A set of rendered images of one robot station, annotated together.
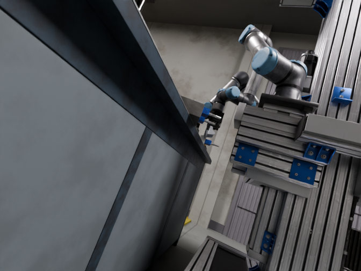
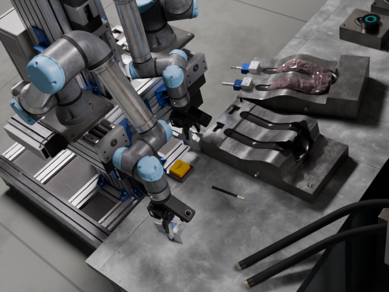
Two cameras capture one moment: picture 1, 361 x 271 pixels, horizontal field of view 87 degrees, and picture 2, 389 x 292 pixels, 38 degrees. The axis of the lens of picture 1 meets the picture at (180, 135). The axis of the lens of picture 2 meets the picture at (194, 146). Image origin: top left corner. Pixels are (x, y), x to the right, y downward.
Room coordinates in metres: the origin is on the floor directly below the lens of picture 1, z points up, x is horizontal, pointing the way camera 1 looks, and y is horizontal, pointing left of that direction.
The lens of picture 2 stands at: (2.54, 0.71, 2.47)
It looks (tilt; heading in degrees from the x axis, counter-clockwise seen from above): 46 degrees down; 213
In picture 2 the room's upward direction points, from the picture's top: 17 degrees counter-clockwise
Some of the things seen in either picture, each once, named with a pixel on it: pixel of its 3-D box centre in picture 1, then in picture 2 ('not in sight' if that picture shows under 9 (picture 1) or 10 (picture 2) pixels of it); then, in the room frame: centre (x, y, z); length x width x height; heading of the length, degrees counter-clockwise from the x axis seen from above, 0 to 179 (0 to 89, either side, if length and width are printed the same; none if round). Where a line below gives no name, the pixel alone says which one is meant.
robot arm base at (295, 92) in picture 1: (285, 99); (156, 31); (0.83, -0.41, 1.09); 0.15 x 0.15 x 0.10
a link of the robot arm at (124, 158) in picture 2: not in sight; (134, 159); (1.56, -0.17, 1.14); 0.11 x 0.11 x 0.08; 71
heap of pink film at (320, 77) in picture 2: not in sight; (300, 75); (0.82, 0.20, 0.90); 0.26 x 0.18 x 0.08; 89
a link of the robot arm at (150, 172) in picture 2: not in sight; (151, 174); (1.61, -0.08, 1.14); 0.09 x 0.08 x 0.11; 71
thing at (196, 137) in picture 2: (209, 142); (187, 139); (1.18, -0.19, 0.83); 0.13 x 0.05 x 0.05; 85
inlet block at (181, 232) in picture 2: not in sight; (169, 228); (1.61, -0.10, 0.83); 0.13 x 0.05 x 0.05; 81
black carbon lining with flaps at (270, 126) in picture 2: not in sight; (268, 131); (1.16, 0.16, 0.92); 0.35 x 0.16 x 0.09; 72
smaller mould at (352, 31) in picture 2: not in sight; (367, 28); (0.41, 0.40, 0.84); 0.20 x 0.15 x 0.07; 72
